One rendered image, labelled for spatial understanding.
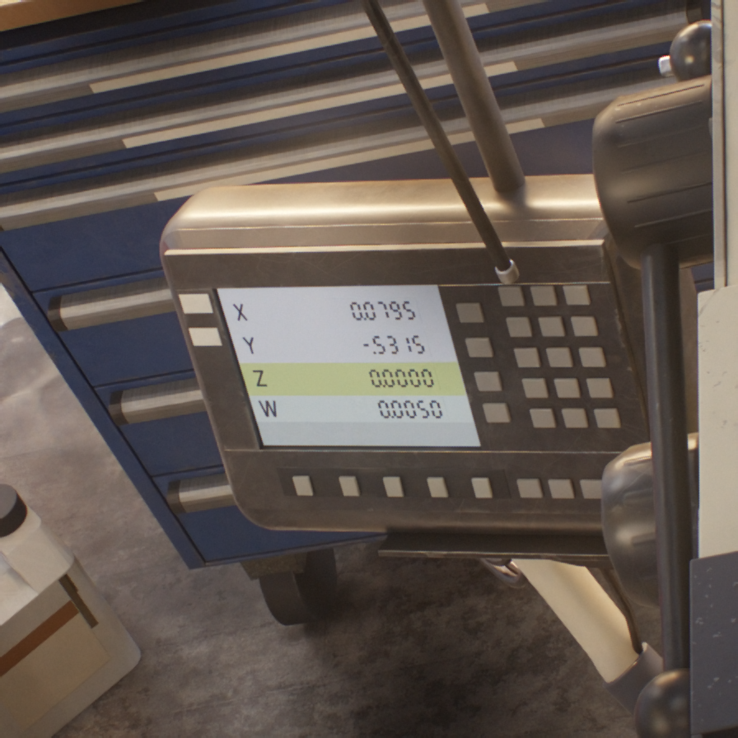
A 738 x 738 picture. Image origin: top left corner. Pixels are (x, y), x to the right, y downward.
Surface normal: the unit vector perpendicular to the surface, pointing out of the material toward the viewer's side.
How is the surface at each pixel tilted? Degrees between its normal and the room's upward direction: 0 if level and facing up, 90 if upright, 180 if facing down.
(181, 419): 90
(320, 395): 71
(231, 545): 90
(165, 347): 90
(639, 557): 59
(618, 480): 24
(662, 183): 49
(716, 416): 0
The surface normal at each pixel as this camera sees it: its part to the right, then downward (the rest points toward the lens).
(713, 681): -0.36, -0.64
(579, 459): -0.40, 0.52
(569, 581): 0.15, -0.04
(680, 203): -0.21, 0.38
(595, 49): -0.11, 0.76
